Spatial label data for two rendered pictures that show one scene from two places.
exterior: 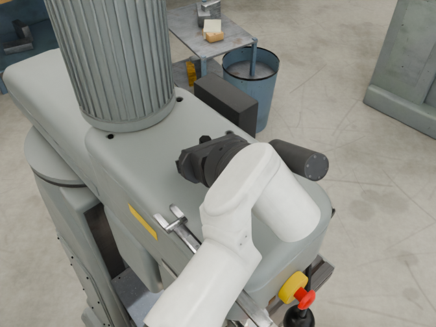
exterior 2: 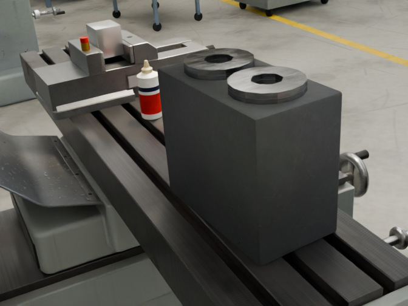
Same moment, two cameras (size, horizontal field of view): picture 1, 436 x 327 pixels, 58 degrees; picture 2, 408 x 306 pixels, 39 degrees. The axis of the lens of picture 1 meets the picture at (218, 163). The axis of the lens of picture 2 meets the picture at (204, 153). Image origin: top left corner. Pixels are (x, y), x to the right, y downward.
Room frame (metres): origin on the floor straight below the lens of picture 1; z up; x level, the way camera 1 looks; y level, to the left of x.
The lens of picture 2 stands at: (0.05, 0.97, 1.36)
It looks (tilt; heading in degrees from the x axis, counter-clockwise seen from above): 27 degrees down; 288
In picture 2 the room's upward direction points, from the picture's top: 4 degrees counter-clockwise
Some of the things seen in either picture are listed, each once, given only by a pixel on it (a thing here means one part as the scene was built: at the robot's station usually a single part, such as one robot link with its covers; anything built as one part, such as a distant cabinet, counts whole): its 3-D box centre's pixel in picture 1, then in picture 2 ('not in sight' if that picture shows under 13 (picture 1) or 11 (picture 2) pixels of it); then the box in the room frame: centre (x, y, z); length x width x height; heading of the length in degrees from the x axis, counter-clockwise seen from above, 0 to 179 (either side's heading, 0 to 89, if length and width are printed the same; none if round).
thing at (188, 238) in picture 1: (210, 262); not in sight; (0.28, 0.01, 1.89); 0.24 x 0.04 x 0.01; 39
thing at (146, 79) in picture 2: not in sight; (149, 88); (0.44, 0.03, 0.99); 0.04 x 0.04 x 0.11
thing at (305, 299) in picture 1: (303, 296); not in sight; (0.29, -0.15, 1.76); 0.04 x 0.03 x 0.04; 132
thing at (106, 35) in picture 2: not in sight; (105, 39); (0.57, -0.08, 1.05); 0.06 x 0.05 x 0.06; 134
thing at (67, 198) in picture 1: (124, 253); not in sight; (0.94, 0.44, 0.78); 0.50 x 0.46 x 1.56; 42
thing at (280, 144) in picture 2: not in sight; (244, 143); (0.20, 0.32, 1.04); 0.22 x 0.12 x 0.20; 137
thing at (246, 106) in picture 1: (226, 117); not in sight; (0.93, -0.02, 1.62); 0.20 x 0.09 x 0.21; 42
